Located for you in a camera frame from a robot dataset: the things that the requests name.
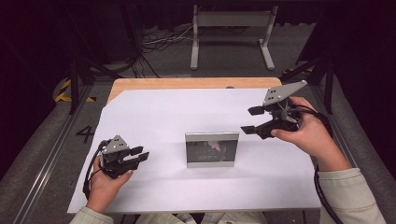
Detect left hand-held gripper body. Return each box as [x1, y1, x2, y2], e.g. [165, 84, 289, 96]
[98, 133, 140, 180]

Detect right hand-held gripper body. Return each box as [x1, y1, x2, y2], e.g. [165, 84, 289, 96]
[257, 79, 309, 140]

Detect silver picture frame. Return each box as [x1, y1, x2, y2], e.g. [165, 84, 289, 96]
[184, 132, 241, 169]

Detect person's left hand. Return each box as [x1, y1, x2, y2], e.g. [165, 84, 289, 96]
[85, 155, 134, 215]

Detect person's right hand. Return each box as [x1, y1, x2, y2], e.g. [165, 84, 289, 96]
[270, 95, 352, 173]

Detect large white paper sheet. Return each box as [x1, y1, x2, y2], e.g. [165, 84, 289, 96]
[67, 88, 322, 215]

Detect black metal stand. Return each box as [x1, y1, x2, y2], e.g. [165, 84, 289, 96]
[66, 55, 124, 116]
[279, 55, 336, 116]

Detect person's light clothing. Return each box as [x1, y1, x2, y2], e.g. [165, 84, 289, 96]
[135, 211, 271, 224]

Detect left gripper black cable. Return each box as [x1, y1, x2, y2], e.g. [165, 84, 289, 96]
[81, 139, 109, 201]

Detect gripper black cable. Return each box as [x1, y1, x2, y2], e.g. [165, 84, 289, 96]
[290, 104, 344, 224]
[81, 139, 109, 201]

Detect aluminium floor rail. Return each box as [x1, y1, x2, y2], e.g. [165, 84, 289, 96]
[11, 83, 95, 224]
[309, 83, 389, 224]

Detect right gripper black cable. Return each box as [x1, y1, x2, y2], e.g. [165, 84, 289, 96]
[290, 104, 344, 224]

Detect white metal stand frame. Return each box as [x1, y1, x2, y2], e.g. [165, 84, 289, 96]
[190, 4, 279, 71]

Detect bundle of floor cables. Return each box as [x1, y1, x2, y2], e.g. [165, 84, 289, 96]
[134, 23, 194, 79]

